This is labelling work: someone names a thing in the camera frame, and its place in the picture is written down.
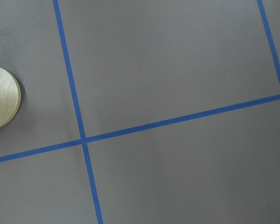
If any wooden cup tree stand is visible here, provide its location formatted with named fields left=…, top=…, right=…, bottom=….
left=0, top=67, right=21, bottom=128

